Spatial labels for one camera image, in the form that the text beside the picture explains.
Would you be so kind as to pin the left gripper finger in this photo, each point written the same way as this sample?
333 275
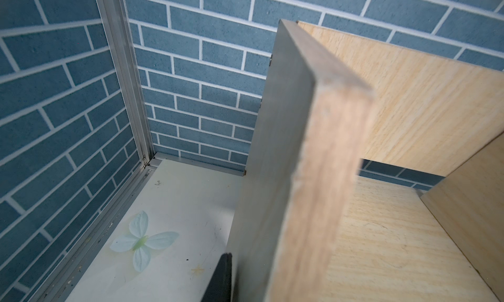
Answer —
219 288

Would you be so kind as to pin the floral table mat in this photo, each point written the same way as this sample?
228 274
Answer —
169 242

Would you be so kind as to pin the light wooden bookshelf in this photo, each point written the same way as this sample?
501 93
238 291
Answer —
375 173

